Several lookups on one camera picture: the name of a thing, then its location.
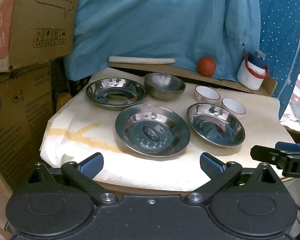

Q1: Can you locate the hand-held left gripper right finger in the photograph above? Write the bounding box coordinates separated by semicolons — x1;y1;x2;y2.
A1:
184;152;290;205

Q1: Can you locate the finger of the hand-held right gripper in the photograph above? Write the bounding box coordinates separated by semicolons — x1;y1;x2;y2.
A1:
250;145;287;168
275;142;300;153

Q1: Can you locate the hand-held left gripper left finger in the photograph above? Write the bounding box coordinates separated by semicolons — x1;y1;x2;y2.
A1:
14;152;119;205

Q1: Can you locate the small deep steel plate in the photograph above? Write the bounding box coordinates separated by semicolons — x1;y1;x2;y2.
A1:
186;102;246;147

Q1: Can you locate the white red-rimmed enamel bowl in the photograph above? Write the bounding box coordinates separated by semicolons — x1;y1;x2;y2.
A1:
221;98;247;120
195;85;221;105

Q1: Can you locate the large steel plate with label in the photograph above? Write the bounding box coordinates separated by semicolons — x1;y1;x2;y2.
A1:
115;104;191;157

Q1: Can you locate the medium steel plate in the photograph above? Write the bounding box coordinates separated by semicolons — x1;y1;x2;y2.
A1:
86;78;147;111

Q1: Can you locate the steel bowl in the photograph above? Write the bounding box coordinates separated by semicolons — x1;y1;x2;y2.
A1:
144;73;186;101

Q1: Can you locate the white paper table cover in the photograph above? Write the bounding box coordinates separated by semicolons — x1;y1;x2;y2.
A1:
40;71;297;193

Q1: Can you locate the pale patterned cloth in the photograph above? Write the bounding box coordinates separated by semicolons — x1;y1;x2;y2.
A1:
280;79;300;132

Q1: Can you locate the yellow plastic container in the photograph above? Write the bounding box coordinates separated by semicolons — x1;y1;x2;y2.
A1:
55;92;72;113

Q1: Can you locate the wooden board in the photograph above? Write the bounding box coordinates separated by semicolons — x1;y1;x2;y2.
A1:
109;63;278;97

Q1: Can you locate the brown cardboard box black print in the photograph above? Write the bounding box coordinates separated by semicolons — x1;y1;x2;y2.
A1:
0;64;57;200

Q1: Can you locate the orange-red ball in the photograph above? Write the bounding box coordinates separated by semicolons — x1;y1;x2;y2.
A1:
197;57;217;77

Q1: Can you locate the white rolled paper stick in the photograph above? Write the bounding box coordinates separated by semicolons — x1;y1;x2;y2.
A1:
109;56;176;65

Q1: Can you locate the blue white-dotted cloth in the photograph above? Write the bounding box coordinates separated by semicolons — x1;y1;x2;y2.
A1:
255;0;300;120

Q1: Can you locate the plain blue cloth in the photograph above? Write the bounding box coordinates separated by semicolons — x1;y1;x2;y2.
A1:
64;0;262;82

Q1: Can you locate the cardboard box with pink print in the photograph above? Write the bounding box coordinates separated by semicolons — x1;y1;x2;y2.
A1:
0;0;83;73

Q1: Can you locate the white jug with red handle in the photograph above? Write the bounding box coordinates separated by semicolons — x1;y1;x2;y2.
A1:
236;49;269;91

